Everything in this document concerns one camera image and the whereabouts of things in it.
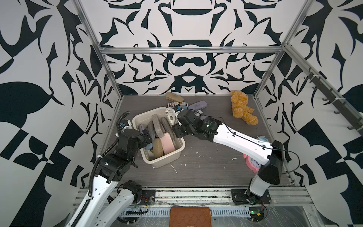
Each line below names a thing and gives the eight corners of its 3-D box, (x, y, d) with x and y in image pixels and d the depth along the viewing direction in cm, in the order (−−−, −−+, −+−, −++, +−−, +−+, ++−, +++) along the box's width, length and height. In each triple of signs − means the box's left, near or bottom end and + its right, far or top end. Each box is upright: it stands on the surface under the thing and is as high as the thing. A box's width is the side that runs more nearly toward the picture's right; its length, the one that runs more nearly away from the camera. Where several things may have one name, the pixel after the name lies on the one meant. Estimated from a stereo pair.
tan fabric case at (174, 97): (164, 97, 121) (164, 95, 119) (167, 93, 124) (167, 91, 122) (182, 103, 117) (182, 101, 115) (184, 98, 120) (184, 96, 118)
